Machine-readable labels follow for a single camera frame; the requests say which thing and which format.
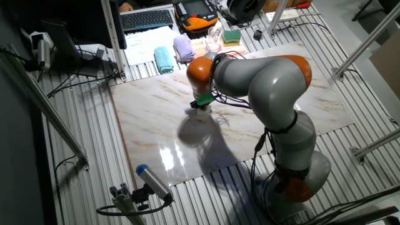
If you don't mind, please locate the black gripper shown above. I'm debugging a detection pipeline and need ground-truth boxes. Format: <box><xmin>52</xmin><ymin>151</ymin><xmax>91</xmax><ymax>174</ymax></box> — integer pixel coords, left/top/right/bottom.
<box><xmin>189</xmin><ymin>100</ymin><xmax>209</xmax><ymax>111</ymax></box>

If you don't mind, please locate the white rectangular sponge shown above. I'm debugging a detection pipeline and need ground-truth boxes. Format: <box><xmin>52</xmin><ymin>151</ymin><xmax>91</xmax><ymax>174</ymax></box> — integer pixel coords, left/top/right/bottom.
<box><xmin>192</xmin><ymin>107</ymin><xmax>212</xmax><ymax>116</ymax></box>

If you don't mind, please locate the green yellow sponge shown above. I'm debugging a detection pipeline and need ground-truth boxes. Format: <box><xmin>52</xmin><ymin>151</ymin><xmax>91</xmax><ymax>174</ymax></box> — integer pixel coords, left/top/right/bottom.
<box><xmin>222</xmin><ymin>29</ymin><xmax>242</xmax><ymax>48</ymax></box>

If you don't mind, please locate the teal rolled towel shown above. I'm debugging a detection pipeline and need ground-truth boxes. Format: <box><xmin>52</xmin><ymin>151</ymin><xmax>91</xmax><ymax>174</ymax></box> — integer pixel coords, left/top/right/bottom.
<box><xmin>153</xmin><ymin>46</ymin><xmax>174</xmax><ymax>75</ymax></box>

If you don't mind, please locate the purple folded cloth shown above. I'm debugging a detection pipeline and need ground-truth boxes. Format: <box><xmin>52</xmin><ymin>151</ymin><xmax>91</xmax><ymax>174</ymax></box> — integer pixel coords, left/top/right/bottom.
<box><xmin>172</xmin><ymin>32</ymin><xmax>196</xmax><ymax>62</ymax></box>

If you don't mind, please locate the clear glass cup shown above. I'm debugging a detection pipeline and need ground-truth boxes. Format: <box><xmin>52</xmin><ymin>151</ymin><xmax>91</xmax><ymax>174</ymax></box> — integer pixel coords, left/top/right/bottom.
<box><xmin>205</xmin><ymin>26</ymin><xmax>224</xmax><ymax>53</ymax></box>

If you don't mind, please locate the orange cloth mat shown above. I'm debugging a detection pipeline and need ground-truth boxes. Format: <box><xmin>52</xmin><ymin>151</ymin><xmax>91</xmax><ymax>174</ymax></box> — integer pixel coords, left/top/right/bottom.
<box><xmin>190</xmin><ymin>37</ymin><xmax>248</xmax><ymax>60</ymax></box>

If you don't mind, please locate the white paper sheet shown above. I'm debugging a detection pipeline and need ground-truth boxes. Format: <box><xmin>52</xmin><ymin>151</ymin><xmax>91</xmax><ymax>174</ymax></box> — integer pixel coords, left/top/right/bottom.
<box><xmin>124</xmin><ymin>26</ymin><xmax>181</xmax><ymax>66</ymax></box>

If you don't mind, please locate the orange black teach pendant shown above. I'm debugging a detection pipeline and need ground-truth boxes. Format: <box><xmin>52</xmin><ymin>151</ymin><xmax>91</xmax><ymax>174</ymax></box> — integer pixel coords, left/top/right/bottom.
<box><xmin>174</xmin><ymin>0</ymin><xmax>219</xmax><ymax>32</ymax></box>

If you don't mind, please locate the black computer keyboard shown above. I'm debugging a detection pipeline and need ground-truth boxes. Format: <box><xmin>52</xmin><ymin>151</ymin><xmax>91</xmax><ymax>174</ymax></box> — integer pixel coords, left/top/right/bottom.
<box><xmin>120</xmin><ymin>9</ymin><xmax>174</xmax><ymax>32</ymax></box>

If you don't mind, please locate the black round spool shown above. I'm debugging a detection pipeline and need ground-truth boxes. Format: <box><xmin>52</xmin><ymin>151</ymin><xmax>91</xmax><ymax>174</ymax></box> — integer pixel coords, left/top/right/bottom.
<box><xmin>226</xmin><ymin>0</ymin><xmax>266</xmax><ymax>26</ymax></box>

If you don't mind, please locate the short aluminium profile stub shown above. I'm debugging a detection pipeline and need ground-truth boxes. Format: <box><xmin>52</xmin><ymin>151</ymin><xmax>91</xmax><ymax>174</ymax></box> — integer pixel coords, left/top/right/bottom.
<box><xmin>109</xmin><ymin>182</ymin><xmax>148</xmax><ymax>225</ymax></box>

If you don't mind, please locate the white power strip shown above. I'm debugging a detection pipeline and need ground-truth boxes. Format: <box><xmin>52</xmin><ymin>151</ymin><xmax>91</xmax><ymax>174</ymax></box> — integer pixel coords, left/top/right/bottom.
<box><xmin>265</xmin><ymin>8</ymin><xmax>300</xmax><ymax>23</ymax></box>

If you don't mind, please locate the long slanted aluminium beam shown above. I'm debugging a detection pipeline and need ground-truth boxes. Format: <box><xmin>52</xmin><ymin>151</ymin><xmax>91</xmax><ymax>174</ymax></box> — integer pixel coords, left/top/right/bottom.
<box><xmin>0</xmin><ymin>43</ymin><xmax>91</xmax><ymax>171</ymax></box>

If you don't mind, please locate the grey monitor stand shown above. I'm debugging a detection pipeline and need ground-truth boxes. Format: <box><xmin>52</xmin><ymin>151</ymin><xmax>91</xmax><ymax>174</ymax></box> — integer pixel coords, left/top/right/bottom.
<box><xmin>41</xmin><ymin>20</ymin><xmax>106</xmax><ymax>78</ymax></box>

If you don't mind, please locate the brown cardboard box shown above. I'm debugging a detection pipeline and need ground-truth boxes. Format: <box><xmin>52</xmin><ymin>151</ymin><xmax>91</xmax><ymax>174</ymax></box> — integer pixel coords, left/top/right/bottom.
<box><xmin>368</xmin><ymin>37</ymin><xmax>400</xmax><ymax>101</ymax></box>

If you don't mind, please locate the black flat bar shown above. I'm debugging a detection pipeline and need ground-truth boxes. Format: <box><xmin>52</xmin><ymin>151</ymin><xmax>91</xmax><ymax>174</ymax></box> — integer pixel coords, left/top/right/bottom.
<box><xmin>324</xmin><ymin>204</ymin><xmax>400</xmax><ymax>225</ymax></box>

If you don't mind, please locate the black office chair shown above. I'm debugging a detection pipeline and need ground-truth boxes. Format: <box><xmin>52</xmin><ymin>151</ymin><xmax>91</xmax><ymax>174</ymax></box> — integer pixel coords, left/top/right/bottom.
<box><xmin>351</xmin><ymin>0</ymin><xmax>400</xmax><ymax>23</ymax></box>

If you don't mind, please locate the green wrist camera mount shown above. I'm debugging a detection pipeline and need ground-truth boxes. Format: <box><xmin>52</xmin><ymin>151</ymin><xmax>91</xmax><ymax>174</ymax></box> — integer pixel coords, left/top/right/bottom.
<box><xmin>196</xmin><ymin>93</ymin><xmax>216</xmax><ymax>106</ymax></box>

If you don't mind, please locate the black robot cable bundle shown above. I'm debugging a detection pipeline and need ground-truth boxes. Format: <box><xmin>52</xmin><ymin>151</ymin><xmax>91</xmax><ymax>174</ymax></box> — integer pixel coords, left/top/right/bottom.
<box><xmin>209</xmin><ymin>51</ymin><xmax>282</xmax><ymax>224</ymax></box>

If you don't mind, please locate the silver camera with blue cap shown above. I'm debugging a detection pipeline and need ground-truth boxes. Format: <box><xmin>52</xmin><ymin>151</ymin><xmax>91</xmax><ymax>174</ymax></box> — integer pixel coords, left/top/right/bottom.
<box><xmin>136</xmin><ymin>164</ymin><xmax>174</xmax><ymax>203</ymax></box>

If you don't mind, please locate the black camera clamp bracket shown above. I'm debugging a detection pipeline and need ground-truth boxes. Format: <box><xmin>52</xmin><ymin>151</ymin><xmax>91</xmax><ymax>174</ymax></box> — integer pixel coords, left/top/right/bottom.
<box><xmin>131</xmin><ymin>184</ymin><xmax>154</xmax><ymax>212</ymax></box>

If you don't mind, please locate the upright aluminium profile post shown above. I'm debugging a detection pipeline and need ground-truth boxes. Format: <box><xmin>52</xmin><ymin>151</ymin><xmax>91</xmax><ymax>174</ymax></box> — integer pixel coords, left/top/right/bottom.
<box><xmin>100</xmin><ymin>0</ymin><xmax>128</xmax><ymax>83</ymax></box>

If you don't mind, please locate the thin aluminium frame post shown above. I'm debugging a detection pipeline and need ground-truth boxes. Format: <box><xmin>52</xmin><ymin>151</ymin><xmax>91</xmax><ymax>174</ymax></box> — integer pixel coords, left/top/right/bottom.
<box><xmin>265</xmin><ymin>0</ymin><xmax>288</xmax><ymax>40</ymax></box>

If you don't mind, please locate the black camera cable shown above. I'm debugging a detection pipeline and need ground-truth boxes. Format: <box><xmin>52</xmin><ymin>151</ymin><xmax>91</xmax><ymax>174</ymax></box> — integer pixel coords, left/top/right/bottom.
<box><xmin>96</xmin><ymin>193</ymin><xmax>174</xmax><ymax>217</ymax></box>

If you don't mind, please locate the red handled screwdriver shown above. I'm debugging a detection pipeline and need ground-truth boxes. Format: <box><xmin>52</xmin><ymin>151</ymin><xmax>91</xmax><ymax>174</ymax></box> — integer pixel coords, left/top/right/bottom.
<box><xmin>286</xmin><ymin>1</ymin><xmax>313</xmax><ymax>10</ymax></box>

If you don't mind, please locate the silver camera on white mount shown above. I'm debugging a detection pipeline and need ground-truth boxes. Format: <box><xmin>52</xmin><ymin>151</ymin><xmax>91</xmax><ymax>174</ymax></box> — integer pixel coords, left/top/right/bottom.
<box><xmin>29</xmin><ymin>31</ymin><xmax>54</xmax><ymax>71</ymax></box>

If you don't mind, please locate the low aluminium frame beam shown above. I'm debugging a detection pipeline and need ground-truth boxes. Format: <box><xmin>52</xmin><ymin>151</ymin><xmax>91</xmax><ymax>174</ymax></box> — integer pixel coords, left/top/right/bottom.
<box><xmin>349</xmin><ymin>127</ymin><xmax>400</xmax><ymax>166</ymax></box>

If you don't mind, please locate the slanted aluminium frame beam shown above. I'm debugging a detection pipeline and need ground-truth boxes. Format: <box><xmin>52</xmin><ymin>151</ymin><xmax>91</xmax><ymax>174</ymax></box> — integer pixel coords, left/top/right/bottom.
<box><xmin>331</xmin><ymin>1</ymin><xmax>400</xmax><ymax>82</ymax></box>

